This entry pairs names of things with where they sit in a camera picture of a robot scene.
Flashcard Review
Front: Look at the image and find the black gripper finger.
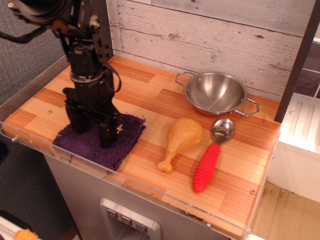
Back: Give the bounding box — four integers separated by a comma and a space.
65, 99, 93, 134
98, 121, 118, 149

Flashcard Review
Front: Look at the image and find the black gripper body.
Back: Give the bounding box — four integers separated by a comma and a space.
62, 65, 123, 133

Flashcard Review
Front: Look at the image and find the dark purple cloth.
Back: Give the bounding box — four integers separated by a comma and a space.
53, 114, 146, 171

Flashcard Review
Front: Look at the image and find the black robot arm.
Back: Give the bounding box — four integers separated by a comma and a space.
0, 0, 122, 148

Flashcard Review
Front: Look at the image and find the toy chicken drumstick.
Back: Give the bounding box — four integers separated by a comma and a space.
157, 117, 204, 173

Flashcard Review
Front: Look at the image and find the grey toy fridge cabinet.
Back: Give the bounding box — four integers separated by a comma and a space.
45, 156, 228, 240

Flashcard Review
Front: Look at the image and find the silver dispenser button panel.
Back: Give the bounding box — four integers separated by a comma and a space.
99, 197, 162, 240

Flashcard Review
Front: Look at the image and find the orange plush object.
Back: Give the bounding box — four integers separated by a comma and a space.
13, 229, 40, 240

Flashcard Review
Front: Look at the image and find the white toy sink unit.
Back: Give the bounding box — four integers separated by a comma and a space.
265, 37, 320, 203

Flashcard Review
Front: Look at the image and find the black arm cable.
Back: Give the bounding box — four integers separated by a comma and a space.
0, 24, 48, 45

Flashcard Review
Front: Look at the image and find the clear acrylic guard rail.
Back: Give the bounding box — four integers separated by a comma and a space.
2, 119, 256, 238

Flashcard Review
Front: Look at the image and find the steel bowl with wire handles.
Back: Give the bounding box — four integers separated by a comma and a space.
175, 71, 260, 117

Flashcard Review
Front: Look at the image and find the red-handled metal scoop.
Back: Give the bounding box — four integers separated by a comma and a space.
192, 118, 234, 193

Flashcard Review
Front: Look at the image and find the dark grey corner post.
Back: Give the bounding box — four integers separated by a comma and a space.
274, 0, 320, 123

